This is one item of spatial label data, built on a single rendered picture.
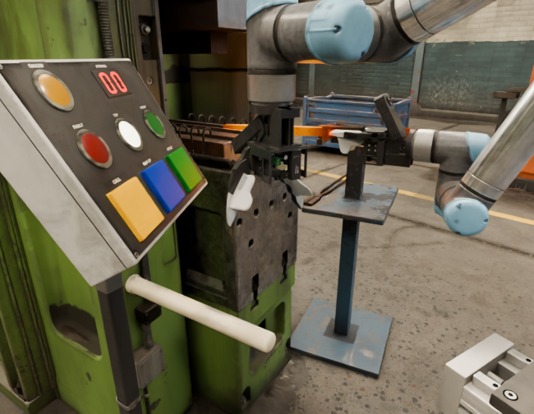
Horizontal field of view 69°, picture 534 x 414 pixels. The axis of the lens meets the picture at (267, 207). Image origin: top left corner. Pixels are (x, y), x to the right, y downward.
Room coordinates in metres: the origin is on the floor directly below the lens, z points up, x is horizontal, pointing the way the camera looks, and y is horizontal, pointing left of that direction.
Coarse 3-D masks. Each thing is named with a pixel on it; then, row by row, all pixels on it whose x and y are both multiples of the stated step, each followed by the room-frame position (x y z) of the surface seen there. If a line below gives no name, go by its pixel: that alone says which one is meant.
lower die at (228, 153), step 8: (176, 120) 1.34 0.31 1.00; (184, 120) 1.39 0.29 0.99; (184, 128) 1.23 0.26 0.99; (200, 128) 1.22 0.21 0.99; (216, 128) 1.19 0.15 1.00; (224, 128) 1.17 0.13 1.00; (184, 136) 1.15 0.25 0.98; (192, 136) 1.15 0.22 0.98; (200, 136) 1.15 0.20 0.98; (208, 136) 1.14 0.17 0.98; (216, 136) 1.12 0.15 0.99; (224, 136) 1.10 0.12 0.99; (232, 136) 1.10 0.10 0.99; (184, 144) 1.13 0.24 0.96; (200, 144) 1.09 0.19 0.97; (208, 144) 1.08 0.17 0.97; (216, 144) 1.06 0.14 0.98; (224, 144) 1.05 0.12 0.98; (200, 152) 1.09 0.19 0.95; (208, 152) 1.08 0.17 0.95; (216, 152) 1.06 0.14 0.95; (224, 152) 1.05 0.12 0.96; (232, 152) 1.08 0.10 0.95
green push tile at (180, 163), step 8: (176, 152) 0.70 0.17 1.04; (184, 152) 0.73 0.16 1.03; (168, 160) 0.66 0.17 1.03; (176, 160) 0.68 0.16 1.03; (184, 160) 0.71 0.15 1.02; (176, 168) 0.66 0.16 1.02; (184, 168) 0.69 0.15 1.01; (192, 168) 0.72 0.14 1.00; (184, 176) 0.67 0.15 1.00; (192, 176) 0.70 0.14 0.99; (184, 184) 0.66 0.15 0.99; (192, 184) 0.68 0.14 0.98
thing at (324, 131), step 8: (232, 128) 1.17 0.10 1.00; (240, 128) 1.15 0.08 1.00; (296, 128) 1.05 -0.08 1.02; (304, 128) 1.04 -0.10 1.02; (312, 128) 1.03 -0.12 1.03; (320, 128) 1.02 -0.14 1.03; (328, 128) 1.00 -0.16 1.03; (336, 128) 0.99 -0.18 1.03; (344, 128) 0.98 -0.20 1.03; (352, 128) 0.97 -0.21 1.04; (360, 128) 0.96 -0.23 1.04; (328, 136) 1.00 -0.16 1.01; (336, 136) 0.99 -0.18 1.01
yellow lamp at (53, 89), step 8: (40, 80) 0.50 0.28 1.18; (48, 80) 0.51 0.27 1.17; (56, 80) 0.52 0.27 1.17; (48, 88) 0.50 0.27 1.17; (56, 88) 0.51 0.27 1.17; (64, 88) 0.53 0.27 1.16; (48, 96) 0.49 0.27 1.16; (56, 96) 0.50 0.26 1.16; (64, 96) 0.52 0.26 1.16; (64, 104) 0.51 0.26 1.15
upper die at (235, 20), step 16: (160, 0) 1.15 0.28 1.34; (176, 0) 1.12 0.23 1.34; (192, 0) 1.09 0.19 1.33; (208, 0) 1.06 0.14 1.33; (224, 0) 1.07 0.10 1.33; (240, 0) 1.13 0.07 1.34; (160, 16) 1.15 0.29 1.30; (176, 16) 1.12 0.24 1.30; (192, 16) 1.09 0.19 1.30; (208, 16) 1.06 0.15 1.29; (224, 16) 1.07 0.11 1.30; (240, 16) 1.13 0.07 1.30
